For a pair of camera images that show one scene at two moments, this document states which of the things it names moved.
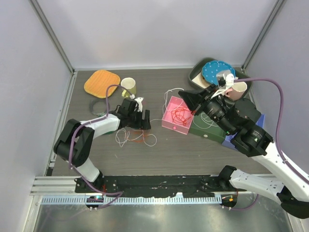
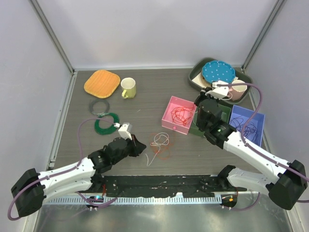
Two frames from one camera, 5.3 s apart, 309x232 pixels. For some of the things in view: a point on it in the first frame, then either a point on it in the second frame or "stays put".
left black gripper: (142, 123) to (137, 146)
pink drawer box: (178, 116) stays put
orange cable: (137, 136) to (162, 145)
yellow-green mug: (130, 84) stays put
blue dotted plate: (210, 69) stays put
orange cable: (181, 115) stays put
